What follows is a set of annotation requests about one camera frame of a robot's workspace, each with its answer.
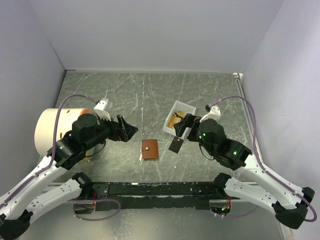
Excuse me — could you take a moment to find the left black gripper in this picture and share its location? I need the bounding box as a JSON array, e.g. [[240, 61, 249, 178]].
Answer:
[[83, 111, 139, 151]]

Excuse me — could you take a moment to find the white card tray box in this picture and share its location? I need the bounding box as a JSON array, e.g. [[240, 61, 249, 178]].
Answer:
[[162, 100, 197, 136]]

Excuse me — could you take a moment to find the brown leather card holder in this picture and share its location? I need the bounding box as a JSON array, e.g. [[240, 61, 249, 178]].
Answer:
[[141, 139, 159, 160]]

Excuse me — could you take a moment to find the black card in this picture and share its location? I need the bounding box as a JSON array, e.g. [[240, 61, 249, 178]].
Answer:
[[168, 136, 184, 154]]

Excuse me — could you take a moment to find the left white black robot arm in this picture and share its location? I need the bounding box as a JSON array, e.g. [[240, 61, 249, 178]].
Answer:
[[0, 113, 138, 240]]

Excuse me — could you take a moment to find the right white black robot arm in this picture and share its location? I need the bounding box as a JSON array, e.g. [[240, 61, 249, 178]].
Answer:
[[173, 113, 315, 230]]

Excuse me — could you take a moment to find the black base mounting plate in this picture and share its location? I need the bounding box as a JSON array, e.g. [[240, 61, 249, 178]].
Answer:
[[75, 181, 228, 211]]

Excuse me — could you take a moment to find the white orange cylinder drum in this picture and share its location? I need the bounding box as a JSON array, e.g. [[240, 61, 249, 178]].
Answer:
[[34, 108, 92, 157]]

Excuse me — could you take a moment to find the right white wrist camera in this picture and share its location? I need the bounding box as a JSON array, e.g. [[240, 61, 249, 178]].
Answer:
[[199, 105, 221, 123]]

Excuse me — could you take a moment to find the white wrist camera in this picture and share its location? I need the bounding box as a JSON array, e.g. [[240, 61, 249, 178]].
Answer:
[[199, 105, 221, 123], [93, 98, 113, 121]]

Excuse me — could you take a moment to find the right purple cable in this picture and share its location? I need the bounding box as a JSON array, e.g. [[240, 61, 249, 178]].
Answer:
[[209, 96, 318, 223]]

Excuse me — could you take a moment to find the purple cable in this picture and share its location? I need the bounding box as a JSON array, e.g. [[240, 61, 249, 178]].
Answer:
[[209, 96, 318, 223], [0, 93, 100, 208]]

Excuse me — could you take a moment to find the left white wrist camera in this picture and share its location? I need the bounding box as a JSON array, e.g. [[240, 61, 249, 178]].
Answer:
[[93, 98, 113, 121]]

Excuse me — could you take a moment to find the aluminium right side rail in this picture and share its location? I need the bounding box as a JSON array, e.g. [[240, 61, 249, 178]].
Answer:
[[232, 72, 266, 174]]

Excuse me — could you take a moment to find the aluminium rail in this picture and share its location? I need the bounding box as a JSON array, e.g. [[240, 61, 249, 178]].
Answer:
[[42, 176, 277, 205], [232, 72, 266, 174]]

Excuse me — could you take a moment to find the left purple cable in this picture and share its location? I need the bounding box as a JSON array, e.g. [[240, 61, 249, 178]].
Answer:
[[0, 93, 100, 208]]

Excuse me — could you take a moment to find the aluminium front rail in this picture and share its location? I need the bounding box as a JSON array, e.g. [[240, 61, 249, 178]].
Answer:
[[42, 176, 277, 205]]

